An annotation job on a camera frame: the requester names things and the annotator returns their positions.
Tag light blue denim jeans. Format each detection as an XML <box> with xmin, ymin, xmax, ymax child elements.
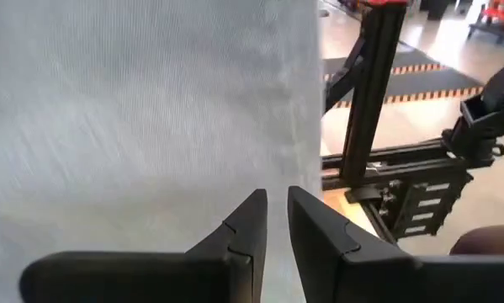
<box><xmin>0</xmin><ymin>0</ymin><xmax>323</xmax><ymax>303</ymax></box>

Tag black aluminium table frame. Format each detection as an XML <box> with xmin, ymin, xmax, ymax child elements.
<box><xmin>321</xmin><ymin>0</ymin><xmax>475</xmax><ymax>246</ymax></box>

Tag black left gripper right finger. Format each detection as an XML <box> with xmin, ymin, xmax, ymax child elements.
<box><xmin>288</xmin><ymin>185</ymin><xmax>504</xmax><ymax>303</ymax></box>

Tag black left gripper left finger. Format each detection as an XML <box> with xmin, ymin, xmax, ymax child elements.
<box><xmin>19</xmin><ymin>188</ymin><xmax>268</xmax><ymax>303</ymax></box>

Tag person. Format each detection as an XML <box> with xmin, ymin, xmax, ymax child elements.
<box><xmin>448</xmin><ymin>224</ymin><xmax>504</xmax><ymax>257</ymax></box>

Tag black hazard-striped floor mat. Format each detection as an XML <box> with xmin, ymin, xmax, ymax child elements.
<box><xmin>322</xmin><ymin>40</ymin><xmax>447</xmax><ymax>82</ymax></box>
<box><xmin>331</xmin><ymin>66</ymin><xmax>485</xmax><ymax>109</ymax></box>

